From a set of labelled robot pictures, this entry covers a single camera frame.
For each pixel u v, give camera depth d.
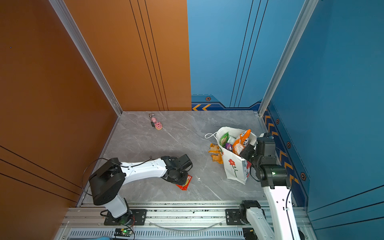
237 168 0.72
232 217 0.73
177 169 0.65
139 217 0.74
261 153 0.50
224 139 0.83
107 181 0.46
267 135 0.60
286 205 0.40
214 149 0.97
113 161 0.48
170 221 0.73
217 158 0.94
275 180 0.44
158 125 1.09
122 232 0.71
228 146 0.79
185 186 0.82
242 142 0.71
